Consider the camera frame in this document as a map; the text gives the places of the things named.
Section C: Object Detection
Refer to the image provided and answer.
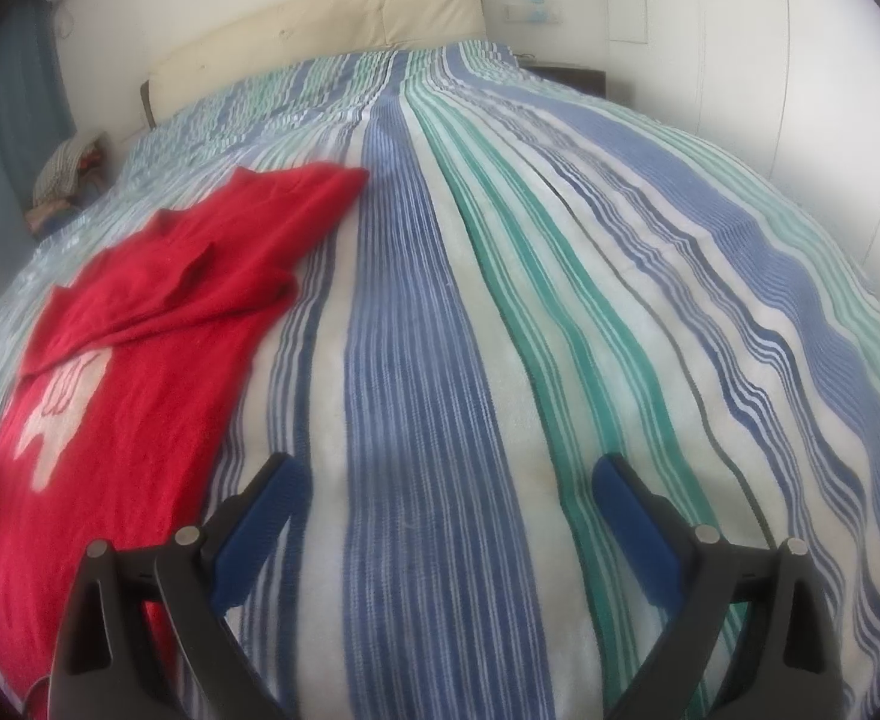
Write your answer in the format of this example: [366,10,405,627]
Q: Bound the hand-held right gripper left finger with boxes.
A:
[48,452,311,720]

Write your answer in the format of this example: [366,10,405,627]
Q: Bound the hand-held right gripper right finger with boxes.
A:
[591,454,834,720]

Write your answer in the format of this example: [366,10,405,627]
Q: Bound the red sweater with white rabbit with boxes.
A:
[0,163,372,720]

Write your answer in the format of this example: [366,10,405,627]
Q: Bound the pile of mixed clothes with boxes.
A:
[23,131,111,237]

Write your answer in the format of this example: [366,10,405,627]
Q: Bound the striped blue green bed blanket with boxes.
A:
[0,37,880,720]

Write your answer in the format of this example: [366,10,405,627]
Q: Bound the dark wooden nightstand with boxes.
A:
[518,56,607,98]

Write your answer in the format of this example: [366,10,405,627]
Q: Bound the white wardrobe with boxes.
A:
[605,0,880,301]

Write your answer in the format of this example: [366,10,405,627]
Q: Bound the blue curtain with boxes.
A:
[0,0,77,256]

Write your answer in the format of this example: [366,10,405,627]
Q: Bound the cream padded headboard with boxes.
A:
[140,0,486,128]

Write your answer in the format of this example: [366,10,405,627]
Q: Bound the white wall socket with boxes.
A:
[506,0,564,23]

